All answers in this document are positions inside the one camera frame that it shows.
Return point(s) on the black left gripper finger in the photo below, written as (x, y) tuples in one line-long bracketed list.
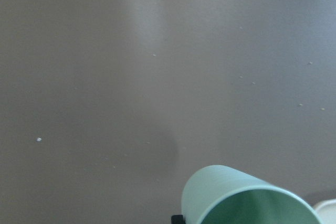
[(177, 219)]

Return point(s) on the mint green plastic cup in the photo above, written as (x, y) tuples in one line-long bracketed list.
[(221, 194)]

